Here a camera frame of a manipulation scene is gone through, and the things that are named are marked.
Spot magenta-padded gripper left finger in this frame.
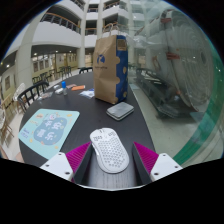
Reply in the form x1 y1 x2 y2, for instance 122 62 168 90
39 141 94 185

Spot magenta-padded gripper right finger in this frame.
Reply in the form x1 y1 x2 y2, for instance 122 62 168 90
131 141 184 186

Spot white perforated computer mouse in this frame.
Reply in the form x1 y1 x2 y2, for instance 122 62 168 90
89 127 130 175

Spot light green printed mouse pad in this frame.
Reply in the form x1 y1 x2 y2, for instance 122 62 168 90
17 108 81 160

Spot grey flat rectangular box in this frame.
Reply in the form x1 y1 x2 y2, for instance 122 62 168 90
105 101 135 122

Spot clear plastic packet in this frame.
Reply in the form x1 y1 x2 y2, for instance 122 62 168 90
79 88 96 100

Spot clear plastic wrapper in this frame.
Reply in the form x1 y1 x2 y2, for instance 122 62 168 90
37 91 54 101

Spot orange flat packet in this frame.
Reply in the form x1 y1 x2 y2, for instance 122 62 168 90
71 84 86 92

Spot small blue-capped bottle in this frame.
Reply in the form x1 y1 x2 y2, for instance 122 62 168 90
61 80 69 97

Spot black wooden chair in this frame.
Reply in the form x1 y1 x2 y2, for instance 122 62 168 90
16 80 50 113
78 66 94 75

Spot brown and blue paper bag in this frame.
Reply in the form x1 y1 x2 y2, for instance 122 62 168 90
92 33 129 106

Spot white wire chair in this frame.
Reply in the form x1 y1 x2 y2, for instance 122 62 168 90
12 82 27 103

